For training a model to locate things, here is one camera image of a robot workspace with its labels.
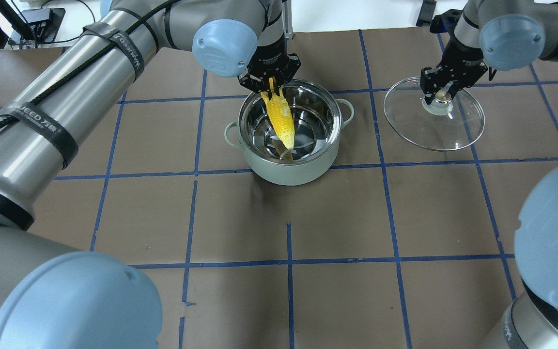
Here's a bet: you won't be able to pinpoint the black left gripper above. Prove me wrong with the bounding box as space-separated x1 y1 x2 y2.
238 37 301 96

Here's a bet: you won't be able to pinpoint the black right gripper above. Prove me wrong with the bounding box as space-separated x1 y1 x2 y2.
420 37 489 119

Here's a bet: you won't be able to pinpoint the yellow corn cob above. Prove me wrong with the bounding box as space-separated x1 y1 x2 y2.
261 77 295 150

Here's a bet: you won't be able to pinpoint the glass pot lid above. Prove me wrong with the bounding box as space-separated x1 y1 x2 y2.
383 77 485 152

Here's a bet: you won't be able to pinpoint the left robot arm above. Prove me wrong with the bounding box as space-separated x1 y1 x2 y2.
0 0 299 349

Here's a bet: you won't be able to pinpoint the pale green cooking pot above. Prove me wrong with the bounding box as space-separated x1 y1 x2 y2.
224 78 355 186

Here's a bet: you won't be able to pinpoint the aluminium frame post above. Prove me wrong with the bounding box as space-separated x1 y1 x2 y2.
282 0 294 40

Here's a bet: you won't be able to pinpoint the black cables on table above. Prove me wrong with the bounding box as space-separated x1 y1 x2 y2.
0 0 95 49

